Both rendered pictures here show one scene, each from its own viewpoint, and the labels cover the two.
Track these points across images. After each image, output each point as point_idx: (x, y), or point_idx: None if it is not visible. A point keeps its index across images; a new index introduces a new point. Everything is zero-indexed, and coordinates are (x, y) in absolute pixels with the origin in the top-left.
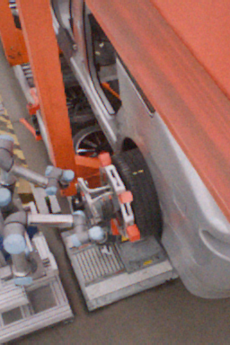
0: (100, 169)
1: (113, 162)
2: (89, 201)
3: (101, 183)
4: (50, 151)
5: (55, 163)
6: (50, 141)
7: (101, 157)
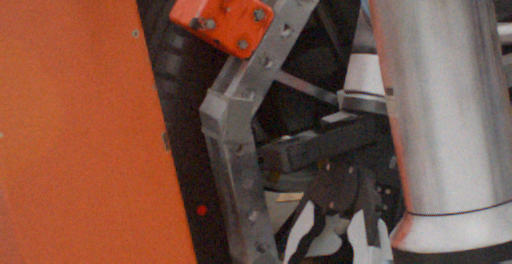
0: (240, 107)
1: None
2: (506, 60)
3: (260, 253)
4: (65, 258)
5: (187, 227)
6: None
7: None
